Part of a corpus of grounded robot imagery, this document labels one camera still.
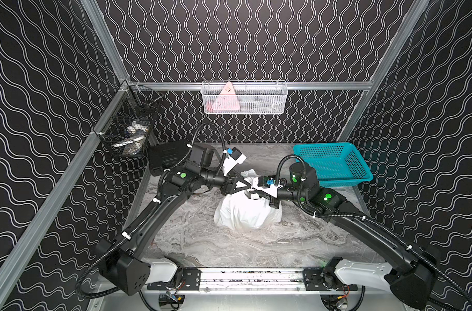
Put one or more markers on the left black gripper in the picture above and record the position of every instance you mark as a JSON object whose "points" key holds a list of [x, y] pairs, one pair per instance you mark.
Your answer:
{"points": [[232, 183]]}

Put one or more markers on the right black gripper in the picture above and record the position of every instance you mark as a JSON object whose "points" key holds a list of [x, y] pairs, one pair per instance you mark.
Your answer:
{"points": [[273, 203]]}

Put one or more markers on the white plastic bag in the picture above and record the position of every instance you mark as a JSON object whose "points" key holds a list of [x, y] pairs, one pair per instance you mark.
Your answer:
{"points": [[246, 211]]}

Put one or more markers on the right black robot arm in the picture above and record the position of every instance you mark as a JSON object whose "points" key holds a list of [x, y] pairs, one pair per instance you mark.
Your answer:
{"points": [[412, 271]]}

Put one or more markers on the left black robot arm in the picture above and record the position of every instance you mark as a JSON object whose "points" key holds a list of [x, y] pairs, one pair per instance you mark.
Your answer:
{"points": [[120, 260]]}

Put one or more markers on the pink triangle card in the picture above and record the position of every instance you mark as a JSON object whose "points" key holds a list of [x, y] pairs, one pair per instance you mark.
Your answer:
{"points": [[227, 100]]}

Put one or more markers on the black tool case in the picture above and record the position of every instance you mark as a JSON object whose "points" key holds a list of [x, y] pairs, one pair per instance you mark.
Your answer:
{"points": [[166, 155]]}

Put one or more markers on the teal plastic basket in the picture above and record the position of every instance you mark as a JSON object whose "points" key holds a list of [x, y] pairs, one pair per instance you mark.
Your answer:
{"points": [[336, 164]]}

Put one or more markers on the items in black basket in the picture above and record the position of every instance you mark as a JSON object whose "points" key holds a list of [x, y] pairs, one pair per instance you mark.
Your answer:
{"points": [[135, 137]]}

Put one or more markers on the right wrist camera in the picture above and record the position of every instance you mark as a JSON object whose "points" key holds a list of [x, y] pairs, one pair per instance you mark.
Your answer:
{"points": [[268, 185]]}

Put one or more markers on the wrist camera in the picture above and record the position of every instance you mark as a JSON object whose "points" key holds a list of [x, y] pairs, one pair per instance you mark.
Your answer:
{"points": [[268, 185], [233, 157]]}

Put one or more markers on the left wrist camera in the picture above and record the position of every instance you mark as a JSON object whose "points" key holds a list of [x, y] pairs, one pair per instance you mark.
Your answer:
{"points": [[233, 157]]}

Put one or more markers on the white wire mesh basket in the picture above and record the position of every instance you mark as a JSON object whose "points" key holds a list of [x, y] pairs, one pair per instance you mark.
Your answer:
{"points": [[257, 97]]}

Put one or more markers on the metal base rail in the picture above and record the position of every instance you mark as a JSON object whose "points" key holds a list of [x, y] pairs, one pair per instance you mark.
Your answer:
{"points": [[243, 280]]}

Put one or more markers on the black wire basket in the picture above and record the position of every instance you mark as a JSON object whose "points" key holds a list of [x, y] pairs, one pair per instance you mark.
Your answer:
{"points": [[135, 103]]}

